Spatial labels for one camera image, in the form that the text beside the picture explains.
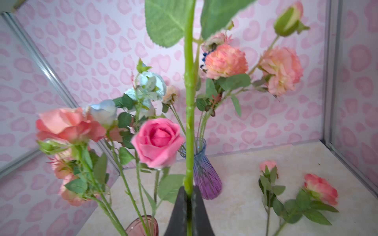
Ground white lavender rose stem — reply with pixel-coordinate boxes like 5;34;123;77
86;99;117;129

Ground large pink peony stem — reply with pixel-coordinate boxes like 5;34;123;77
35;108;127;236

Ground dark blue rose stem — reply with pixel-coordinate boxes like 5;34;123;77
200;53;208;70

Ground salmon pink rose stem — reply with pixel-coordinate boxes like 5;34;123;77
144;0;258;236

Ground peach carnation flower stem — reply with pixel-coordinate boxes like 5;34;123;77
162;86;186;135

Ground magenta rose flower stem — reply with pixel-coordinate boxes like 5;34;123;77
130;117;187;216

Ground left aluminium frame profile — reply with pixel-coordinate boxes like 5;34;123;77
0;11;122;179

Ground red pink rose stem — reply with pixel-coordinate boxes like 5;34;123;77
270;174;339;236

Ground red glass vase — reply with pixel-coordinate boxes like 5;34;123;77
126;215;159;236

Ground pink carnation flower stem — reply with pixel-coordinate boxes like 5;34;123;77
201;32;232;53

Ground purple blue glass vase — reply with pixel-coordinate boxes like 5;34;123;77
194;137;222;200

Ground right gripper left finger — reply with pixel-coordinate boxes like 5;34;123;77
164;186;188;236

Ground coral pink rose stem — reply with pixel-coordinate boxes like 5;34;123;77
196;1;310;138

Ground small pink rosebud stem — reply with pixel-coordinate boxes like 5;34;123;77
258;160;285;236

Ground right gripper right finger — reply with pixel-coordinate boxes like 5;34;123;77
191;186;214;236

